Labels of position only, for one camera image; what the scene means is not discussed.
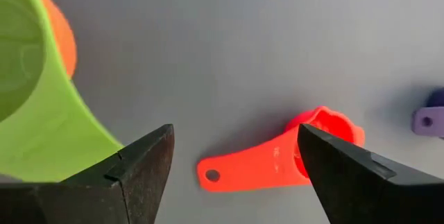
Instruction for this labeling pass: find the red plastic measuring cup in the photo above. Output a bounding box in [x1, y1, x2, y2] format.
[196, 105, 366, 193]

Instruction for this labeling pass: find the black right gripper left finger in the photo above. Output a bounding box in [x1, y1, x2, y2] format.
[0, 123, 176, 224]

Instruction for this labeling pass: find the purple plastic measuring cup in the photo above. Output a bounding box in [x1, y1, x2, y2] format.
[411, 87, 444, 138]

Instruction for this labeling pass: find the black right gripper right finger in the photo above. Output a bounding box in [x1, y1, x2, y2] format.
[297, 123, 444, 224]

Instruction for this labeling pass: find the green plastic measuring cup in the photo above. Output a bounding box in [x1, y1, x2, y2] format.
[0, 0, 125, 183]

